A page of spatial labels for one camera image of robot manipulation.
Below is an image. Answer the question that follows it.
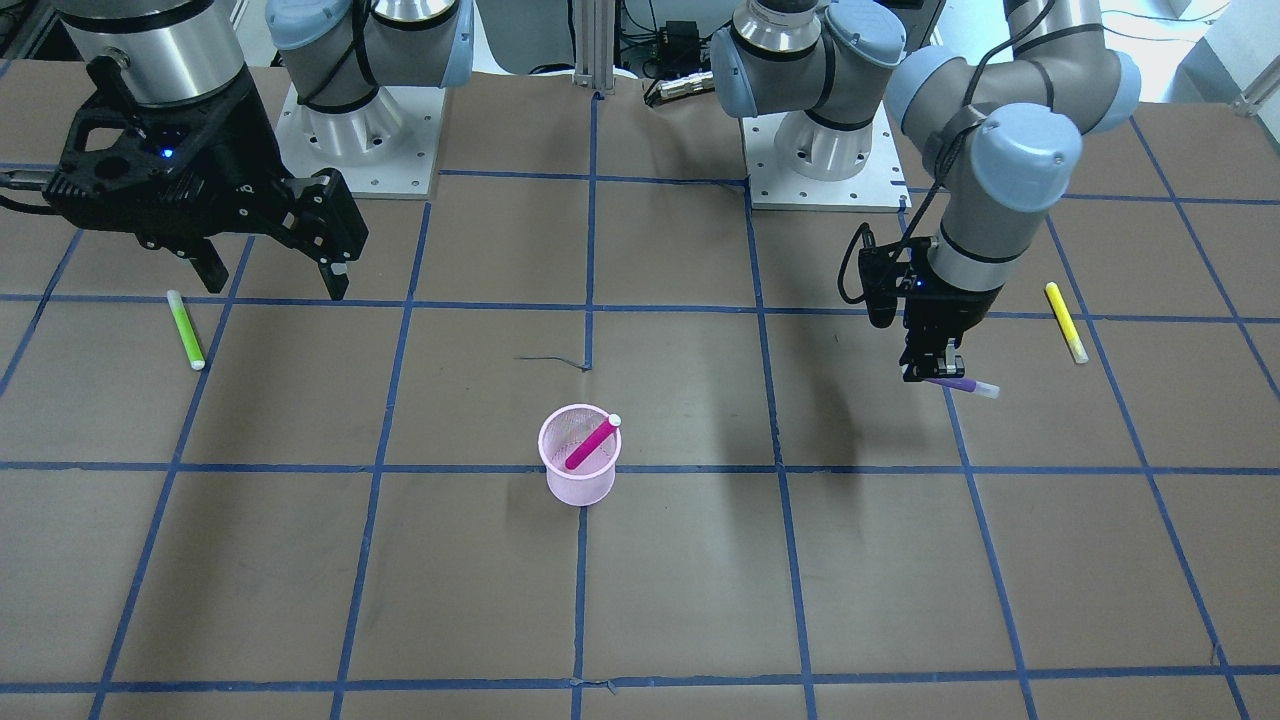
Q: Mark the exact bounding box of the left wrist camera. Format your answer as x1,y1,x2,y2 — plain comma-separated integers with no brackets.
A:
858,240,914,329

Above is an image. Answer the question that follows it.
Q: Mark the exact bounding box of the green pen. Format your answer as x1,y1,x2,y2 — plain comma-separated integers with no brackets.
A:
165,290,206,372

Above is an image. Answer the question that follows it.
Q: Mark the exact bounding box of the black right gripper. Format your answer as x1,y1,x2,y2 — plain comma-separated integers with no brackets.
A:
41,55,369,301

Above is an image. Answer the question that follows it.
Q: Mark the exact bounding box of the yellow pen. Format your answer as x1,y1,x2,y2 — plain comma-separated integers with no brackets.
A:
1044,281,1089,365

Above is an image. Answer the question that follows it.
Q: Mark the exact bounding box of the pink mesh cup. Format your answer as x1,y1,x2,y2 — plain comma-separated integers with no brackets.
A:
538,404,622,507

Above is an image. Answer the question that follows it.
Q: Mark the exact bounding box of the aluminium frame post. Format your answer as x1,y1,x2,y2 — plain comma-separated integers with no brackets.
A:
568,0,617,99

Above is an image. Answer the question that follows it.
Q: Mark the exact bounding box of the pink pen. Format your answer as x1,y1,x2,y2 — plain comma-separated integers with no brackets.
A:
564,414,621,471

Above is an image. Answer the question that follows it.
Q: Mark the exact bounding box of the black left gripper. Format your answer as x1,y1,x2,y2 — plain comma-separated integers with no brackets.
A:
900,284,1001,382

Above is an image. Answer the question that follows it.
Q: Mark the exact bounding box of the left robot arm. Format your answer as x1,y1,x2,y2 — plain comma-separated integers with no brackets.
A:
710,1,1142,382

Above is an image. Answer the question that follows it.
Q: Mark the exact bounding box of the purple pen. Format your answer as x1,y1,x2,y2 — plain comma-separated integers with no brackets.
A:
925,377,1001,398

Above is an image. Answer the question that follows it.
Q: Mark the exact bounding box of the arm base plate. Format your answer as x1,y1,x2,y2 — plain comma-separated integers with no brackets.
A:
275,86,448,200
741,106,911,213

